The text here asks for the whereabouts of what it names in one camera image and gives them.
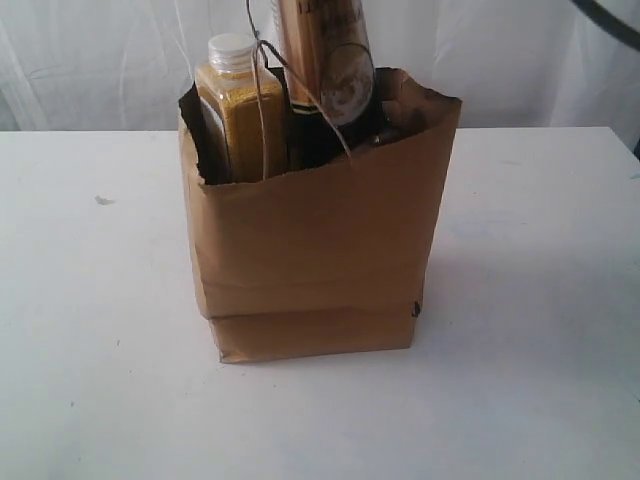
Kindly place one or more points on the yellow millet grain pack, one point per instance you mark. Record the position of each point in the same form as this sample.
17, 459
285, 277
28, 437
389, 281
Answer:
244, 109

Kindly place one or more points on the spaghetti package dark blue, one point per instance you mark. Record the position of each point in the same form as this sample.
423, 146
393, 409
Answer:
326, 43

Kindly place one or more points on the brown paper shopping bag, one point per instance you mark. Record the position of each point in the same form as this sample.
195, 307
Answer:
325, 260

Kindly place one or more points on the white backdrop sheet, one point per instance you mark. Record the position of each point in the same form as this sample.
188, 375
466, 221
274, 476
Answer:
111, 65

